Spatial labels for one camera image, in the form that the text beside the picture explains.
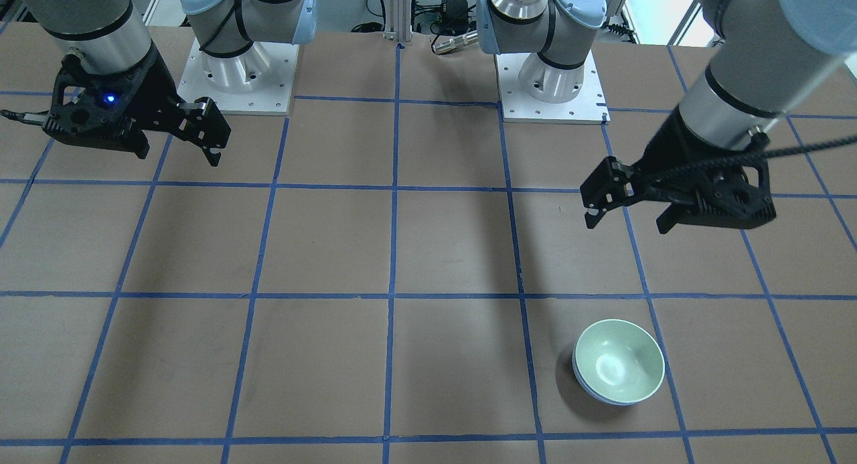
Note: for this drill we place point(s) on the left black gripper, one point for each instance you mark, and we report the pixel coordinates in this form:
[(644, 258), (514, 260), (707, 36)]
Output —
[(676, 150)]

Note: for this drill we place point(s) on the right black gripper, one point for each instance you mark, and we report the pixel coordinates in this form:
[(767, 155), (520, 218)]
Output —
[(155, 89)]

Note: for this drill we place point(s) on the green bowl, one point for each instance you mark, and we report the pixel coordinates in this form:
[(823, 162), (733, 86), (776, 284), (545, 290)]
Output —
[(620, 360)]

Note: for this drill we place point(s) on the blue bowl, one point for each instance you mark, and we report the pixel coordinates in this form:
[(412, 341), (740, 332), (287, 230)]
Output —
[(590, 391)]

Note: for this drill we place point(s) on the silver metal cylinder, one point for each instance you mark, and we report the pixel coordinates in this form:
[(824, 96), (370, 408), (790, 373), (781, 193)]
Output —
[(455, 43)]

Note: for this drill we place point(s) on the black power adapter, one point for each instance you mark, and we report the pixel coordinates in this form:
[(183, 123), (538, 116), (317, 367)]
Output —
[(454, 11)]

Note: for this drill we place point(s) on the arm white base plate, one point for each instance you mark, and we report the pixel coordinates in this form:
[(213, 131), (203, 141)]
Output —
[(258, 82), (533, 92)]

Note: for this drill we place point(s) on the aluminium frame post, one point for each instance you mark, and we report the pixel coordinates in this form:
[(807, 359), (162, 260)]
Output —
[(397, 19)]

